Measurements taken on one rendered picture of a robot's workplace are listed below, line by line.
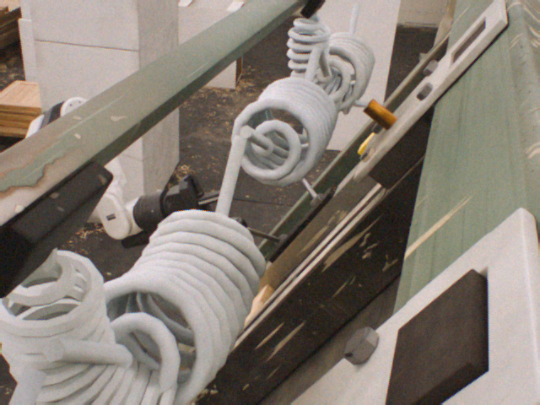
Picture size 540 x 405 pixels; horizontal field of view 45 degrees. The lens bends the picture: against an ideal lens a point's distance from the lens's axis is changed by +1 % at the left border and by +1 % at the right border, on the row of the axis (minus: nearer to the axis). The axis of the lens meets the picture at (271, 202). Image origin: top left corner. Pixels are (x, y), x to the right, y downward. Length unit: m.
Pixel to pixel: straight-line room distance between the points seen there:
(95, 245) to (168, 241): 3.49
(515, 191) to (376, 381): 0.10
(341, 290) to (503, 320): 0.51
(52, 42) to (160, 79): 3.33
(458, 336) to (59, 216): 0.13
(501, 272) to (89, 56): 3.39
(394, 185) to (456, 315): 0.42
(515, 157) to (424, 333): 0.12
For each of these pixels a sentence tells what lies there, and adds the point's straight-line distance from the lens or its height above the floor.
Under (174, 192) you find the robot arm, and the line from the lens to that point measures 1.42.
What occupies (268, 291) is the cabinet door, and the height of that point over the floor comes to 1.30.
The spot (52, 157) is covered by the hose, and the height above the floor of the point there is 1.97.
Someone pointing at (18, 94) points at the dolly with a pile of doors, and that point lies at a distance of 5.21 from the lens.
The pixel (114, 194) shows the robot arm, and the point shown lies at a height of 1.36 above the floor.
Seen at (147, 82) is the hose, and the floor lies 1.97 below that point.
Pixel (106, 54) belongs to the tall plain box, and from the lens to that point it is 3.52.
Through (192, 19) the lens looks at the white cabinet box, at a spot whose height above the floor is 0.61.
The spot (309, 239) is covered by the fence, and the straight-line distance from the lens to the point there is 1.20.
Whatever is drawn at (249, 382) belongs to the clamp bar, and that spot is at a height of 1.48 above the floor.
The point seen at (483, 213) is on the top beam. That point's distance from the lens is 0.30.
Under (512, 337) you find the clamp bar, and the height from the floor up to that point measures 1.95.
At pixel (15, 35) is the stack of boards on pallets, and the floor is 0.20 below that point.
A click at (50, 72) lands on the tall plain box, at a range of 3.67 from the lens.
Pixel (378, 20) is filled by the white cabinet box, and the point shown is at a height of 1.02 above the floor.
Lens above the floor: 2.07
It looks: 29 degrees down
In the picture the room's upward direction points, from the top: 4 degrees clockwise
